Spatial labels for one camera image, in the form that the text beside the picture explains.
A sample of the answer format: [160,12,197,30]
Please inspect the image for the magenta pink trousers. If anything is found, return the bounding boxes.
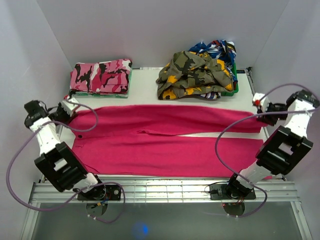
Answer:
[70,105,264,177]

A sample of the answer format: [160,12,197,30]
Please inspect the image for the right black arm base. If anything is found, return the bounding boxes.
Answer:
[204,181,256,217]

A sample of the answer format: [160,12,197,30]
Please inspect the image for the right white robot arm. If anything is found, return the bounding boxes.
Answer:
[225,89,320,199]

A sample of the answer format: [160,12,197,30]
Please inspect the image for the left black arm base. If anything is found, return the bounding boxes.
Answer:
[76,184,121,217]

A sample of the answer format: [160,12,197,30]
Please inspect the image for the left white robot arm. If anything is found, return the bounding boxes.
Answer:
[24,96,106,200]

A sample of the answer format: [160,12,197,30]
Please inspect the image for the pink camouflage folded trousers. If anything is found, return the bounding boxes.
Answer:
[70,58,133,95]

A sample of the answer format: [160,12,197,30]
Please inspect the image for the blue white camouflage trousers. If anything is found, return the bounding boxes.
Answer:
[189,39,239,100]

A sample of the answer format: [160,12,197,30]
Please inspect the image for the olive yellow camouflage trousers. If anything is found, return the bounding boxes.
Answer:
[156,51,234,100]

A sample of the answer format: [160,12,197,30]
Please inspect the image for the green plastic bin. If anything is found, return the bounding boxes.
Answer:
[219,62,240,97]

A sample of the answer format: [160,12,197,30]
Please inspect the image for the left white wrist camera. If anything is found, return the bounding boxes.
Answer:
[60,97,80,116]

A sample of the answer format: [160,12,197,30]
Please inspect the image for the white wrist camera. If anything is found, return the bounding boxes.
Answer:
[60,97,80,116]
[252,92,270,111]

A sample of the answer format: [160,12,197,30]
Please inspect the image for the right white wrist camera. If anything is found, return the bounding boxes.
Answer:
[252,92,270,111]

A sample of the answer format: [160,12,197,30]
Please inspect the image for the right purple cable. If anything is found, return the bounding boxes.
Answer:
[214,83,313,219]

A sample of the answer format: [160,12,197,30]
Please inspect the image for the purple cable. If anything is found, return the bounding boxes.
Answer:
[214,83,313,219]
[5,101,126,224]

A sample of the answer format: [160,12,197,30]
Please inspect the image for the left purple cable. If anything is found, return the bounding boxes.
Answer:
[5,101,126,224]

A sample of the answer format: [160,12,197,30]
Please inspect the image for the aluminium front rail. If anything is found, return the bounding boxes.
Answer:
[30,175,300,204]

